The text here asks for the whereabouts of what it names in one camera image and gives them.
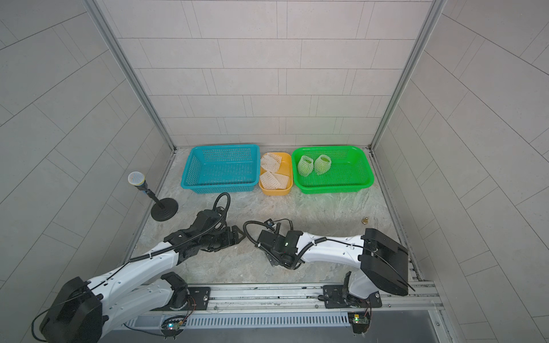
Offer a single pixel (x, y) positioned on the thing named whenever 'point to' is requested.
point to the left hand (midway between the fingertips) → (243, 237)
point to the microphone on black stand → (164, 209)
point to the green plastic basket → (331, 169)
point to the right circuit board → (359, 321)
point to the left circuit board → (173, 326)
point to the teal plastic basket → (218, 168)
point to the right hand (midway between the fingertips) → (280, 252)
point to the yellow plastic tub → (276, 173)
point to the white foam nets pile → (270, 163)
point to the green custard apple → (305, 166)
